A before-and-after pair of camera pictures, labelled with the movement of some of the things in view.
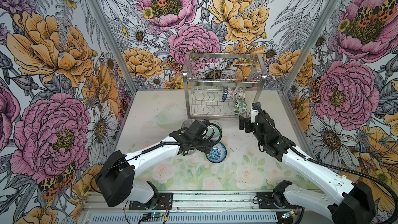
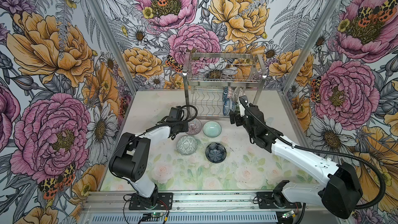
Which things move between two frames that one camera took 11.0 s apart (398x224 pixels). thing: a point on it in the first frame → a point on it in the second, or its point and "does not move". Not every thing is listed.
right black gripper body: x=249 y=127 → x=240 y=121
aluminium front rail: x=218 y=202 does not move
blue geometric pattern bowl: x=225 y=93 does not move
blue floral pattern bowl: x=217 y=153 → x=226 y=106
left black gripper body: x=199 y=142 → x=183 y=126
